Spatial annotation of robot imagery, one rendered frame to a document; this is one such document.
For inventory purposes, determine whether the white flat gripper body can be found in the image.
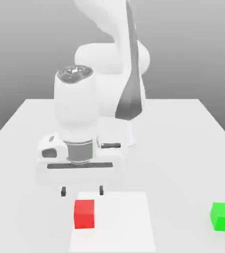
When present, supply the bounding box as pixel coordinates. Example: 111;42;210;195
35;152;126;186

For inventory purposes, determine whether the small red cube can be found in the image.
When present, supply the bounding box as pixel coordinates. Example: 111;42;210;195
74;199;95;230

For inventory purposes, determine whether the small green cube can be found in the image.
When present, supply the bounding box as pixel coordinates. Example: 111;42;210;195
210;202;225;232

